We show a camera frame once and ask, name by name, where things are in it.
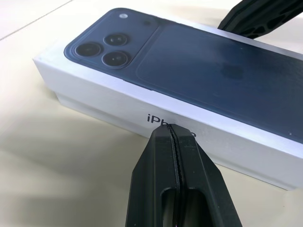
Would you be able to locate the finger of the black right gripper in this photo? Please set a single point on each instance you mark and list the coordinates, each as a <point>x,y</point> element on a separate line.
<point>255,16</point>

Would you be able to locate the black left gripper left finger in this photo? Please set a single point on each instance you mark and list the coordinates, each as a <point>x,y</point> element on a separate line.
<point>151,179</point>

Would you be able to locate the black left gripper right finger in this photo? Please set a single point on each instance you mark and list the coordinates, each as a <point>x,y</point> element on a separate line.
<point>201,189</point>

